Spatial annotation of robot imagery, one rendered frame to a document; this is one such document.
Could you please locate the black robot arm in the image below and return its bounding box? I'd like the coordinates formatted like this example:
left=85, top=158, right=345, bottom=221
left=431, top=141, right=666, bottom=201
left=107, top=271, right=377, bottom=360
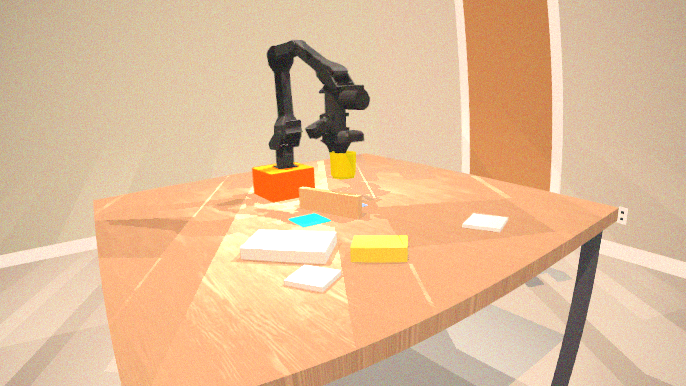
left=266, top=39, right=370, bottom=169

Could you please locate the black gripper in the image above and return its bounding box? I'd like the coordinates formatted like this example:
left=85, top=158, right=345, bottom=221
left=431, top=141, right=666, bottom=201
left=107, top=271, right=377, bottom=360
left=320, top=109, right=364, bottom=154

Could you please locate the yellow rectangular block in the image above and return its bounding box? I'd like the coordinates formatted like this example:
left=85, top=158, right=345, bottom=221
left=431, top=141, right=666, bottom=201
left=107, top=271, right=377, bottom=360
left=350, top=235, right=408, bottom=263

